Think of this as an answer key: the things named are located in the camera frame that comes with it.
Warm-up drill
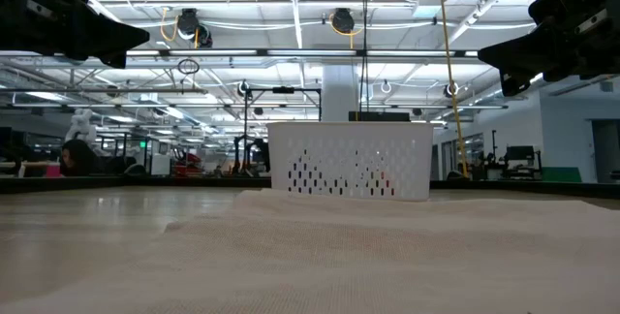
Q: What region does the white perforated plastic basket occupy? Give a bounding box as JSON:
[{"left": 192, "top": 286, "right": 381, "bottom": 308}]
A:
[{"left": 265, "top": 120, "right": 435, "bottom": 203}]

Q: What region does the black camera rig stand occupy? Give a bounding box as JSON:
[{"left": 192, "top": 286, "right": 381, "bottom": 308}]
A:
[{"left": 233, "top": 78, "right": 324, "bottom": 177}]

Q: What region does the green board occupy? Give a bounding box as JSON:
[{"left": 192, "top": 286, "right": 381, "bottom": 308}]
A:
[{"left": 541, "top": 166, "right": 583, "bottom": 183}]

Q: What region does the black hanging panel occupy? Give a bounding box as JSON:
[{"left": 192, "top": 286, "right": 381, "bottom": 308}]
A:
[{"left": 348, "top": 110, "right": 411, "bottom": 123}]

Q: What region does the person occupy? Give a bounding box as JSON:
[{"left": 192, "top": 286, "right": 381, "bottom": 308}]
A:
[{"left": 58, "top": 138, "right": 101, "bottom": 178}]

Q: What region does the white building column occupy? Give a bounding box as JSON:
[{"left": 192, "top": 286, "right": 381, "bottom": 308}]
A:
[{"left": 321, "top": 64, "right": 360, "bottom": 122}]

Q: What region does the black monitor on stand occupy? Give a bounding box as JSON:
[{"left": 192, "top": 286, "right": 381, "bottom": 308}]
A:
[{"left": 489, "top": 128, "right": 544, "bottom": 180}]

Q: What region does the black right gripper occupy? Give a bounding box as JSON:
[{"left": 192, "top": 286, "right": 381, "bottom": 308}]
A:
[{"left": 478, "top": 0, "right": 620, "bottom": 97}]

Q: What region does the yellow hanging cable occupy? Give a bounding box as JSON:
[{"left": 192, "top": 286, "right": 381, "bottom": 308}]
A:
[{"left": 437, "top": 0, "right": 470, "bottom": 178}]

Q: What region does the white plush figure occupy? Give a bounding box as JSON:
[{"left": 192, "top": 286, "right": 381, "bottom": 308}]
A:
[{"left": 64, "top": 107, "right": 97, "bottom": 144}]

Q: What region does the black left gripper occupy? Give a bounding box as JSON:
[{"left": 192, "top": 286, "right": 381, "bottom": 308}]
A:
[{"left": 0, "top": 0, "right": 150, "bottom": 70}]

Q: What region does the black ceiling cable reel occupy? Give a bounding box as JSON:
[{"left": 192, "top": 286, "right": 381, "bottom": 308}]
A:
[
  {"left": 174, "top": 7, "right": 214, "bottom": 48},
  {"left": 329, "top": 7, "right": 363, "bottom": 49}
]

